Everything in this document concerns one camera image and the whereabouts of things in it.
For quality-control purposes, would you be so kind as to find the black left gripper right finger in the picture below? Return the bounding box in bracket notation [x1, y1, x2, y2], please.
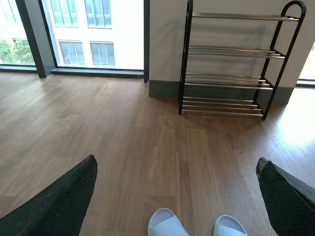
[256, 157, 315, 236]

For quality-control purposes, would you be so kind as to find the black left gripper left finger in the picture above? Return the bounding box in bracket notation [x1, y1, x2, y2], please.
[0, 155, 97, 236]

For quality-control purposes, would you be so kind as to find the light blue slipper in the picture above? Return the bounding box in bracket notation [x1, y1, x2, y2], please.
[148, 208, 189, 236]
[213, 215, 248, 236]

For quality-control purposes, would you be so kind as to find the black metal shoe rack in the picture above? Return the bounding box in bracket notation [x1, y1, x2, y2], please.
[178, 0, 307, 120]

